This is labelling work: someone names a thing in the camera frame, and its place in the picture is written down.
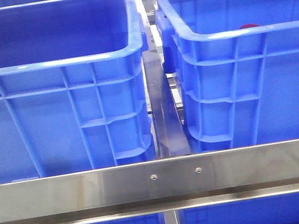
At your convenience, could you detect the red mushroom push button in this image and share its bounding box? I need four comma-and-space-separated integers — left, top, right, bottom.
240, 23, 259, 29

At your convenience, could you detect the steel divider bar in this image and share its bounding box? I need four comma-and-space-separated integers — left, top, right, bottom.
143, 48, 192, 159

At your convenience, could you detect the blue crate front left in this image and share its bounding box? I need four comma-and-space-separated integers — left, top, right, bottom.
0, 0, 156, 184

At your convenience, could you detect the blue crate front right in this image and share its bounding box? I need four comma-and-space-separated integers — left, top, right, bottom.
155, 0, 299, 153

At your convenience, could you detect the blue crate lower right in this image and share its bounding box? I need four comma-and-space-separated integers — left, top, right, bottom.
184, 192, 299, 224

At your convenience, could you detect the left rail screw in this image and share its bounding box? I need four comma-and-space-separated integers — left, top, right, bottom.
150, 174, 158, 181

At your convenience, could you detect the rail screw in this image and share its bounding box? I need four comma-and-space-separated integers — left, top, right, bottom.
150, 174, 158, 181
195, 167, 203, 174

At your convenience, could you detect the right rail screw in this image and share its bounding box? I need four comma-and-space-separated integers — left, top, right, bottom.
195, 167, 203, 174

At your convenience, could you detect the steel rack front rail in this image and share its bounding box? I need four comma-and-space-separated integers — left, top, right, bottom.
0, 140, 299, 224

